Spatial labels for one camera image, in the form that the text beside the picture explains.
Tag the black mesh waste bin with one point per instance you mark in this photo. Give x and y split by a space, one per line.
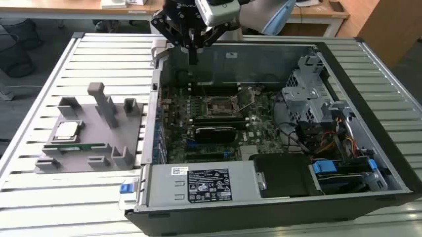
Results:
30 32
17 59

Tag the CPU socket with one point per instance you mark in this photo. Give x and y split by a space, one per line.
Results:
221 106

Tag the silver CPU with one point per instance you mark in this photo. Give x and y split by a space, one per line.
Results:
67 129

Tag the hard disk in blue carrier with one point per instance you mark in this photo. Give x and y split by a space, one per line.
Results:
324 168

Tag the grey parts rack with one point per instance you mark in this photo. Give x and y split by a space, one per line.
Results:
93 138

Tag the blue case latch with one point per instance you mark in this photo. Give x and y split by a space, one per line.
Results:
127 188

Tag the green motherboard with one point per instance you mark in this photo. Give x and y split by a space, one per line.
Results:
264 128

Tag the silver chipset heat sink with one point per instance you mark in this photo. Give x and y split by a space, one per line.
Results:
249 151

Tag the wooden cabinet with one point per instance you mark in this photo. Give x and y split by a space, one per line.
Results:
389 24

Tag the green RAM stick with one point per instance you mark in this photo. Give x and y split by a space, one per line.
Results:
95 145

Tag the silver power supply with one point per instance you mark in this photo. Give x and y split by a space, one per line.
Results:
165 182

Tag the white box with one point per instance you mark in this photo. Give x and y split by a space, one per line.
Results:
114 5

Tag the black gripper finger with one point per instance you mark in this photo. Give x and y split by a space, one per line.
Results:
165 29
215 33

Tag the wooden desk white frame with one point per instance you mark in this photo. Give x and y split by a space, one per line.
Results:
317 14
66 10

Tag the metal disk bay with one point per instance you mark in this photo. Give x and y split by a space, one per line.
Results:
298 95

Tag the blue plastic clip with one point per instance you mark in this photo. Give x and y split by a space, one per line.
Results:
373 165

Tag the black plastic shroud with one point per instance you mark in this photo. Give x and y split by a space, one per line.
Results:
284 172

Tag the black PC case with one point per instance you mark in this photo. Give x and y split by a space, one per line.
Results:
230 222

